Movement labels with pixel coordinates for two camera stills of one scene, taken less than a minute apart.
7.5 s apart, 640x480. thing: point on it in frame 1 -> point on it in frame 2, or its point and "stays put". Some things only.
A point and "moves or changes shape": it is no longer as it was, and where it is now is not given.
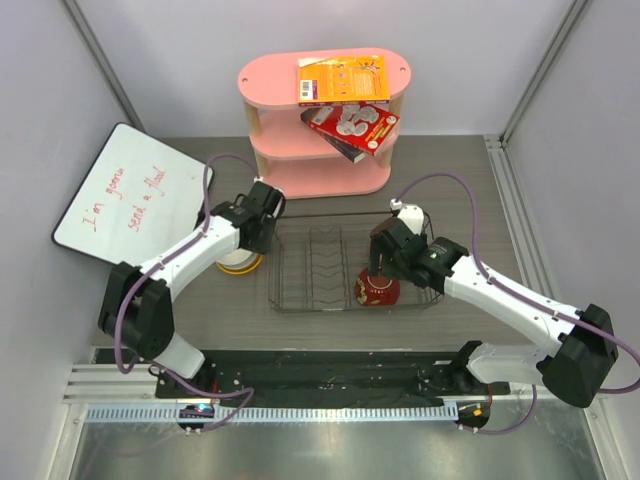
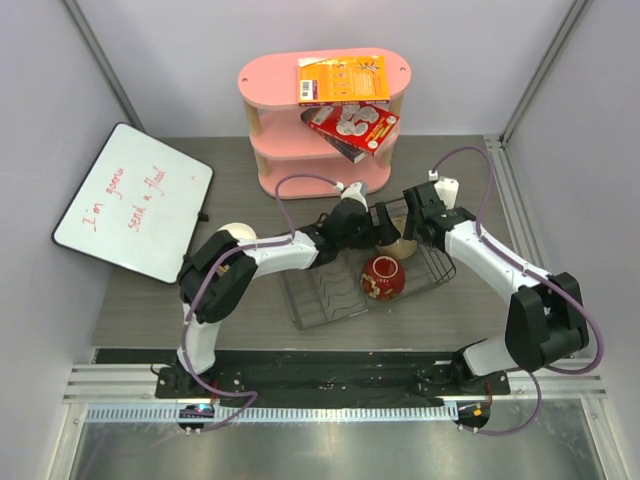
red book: [354, 130] stays put
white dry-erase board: [138, 196] stays put
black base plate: [333, 374] stays put
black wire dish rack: [315, 263] moves or changes shape
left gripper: [262, 248] -> [383, 233]
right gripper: [375, 263] -> [411, 228]
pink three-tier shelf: [295, 156] stays put
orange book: [343, 80] stays put
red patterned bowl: [377, 290] moves or changes shape
